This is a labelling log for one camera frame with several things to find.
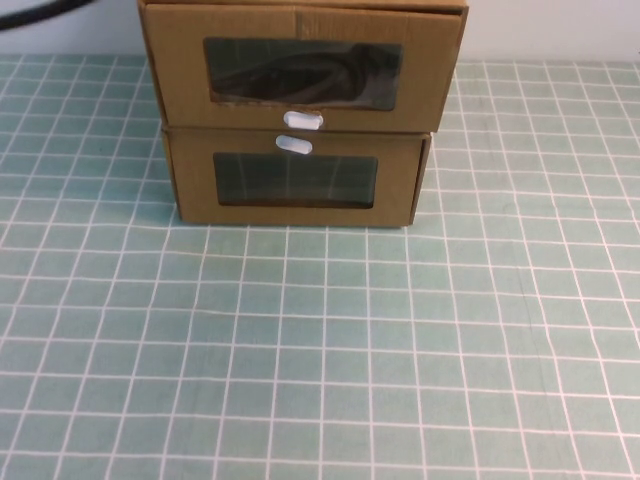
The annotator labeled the cardboard drawer with rectangular window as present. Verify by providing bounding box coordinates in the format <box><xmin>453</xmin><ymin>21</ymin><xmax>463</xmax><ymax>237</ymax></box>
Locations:
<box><xmin>167</xmin><ymin>127</ymin><xmax>426</xmax><ymax>227</ymax></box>

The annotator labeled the white plastic drawer handle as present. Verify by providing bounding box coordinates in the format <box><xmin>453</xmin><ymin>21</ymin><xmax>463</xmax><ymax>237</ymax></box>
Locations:
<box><xmin>282</xmin><ymin>109</ymin><xmax>324</xmax><ymax>132</ymax></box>
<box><xmin>275</xmin><ymin>133</ymin><xmax>315</xmax><ymax>155</ymax></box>

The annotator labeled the black cable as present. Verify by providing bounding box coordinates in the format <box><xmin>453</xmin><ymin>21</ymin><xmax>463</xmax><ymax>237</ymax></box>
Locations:
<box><xmin>0</xmin><ymin>0</ymin><xmax>97</xmax><ymax>30</ymax></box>

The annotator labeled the green white-grid tablecloth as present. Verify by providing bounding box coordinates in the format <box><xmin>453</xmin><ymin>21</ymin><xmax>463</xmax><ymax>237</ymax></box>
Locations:
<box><xmin>0</xmin><ymin>53</ymin><xmax>640</xmax><ymax>480</ymax></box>

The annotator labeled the cardboard drawer with wavy-edged window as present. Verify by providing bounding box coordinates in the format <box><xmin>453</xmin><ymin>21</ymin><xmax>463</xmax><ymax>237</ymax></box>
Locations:
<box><xmin>141</xmin><ymin>4</ymin><xmax>464</xmax><ymax>133</ymax></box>

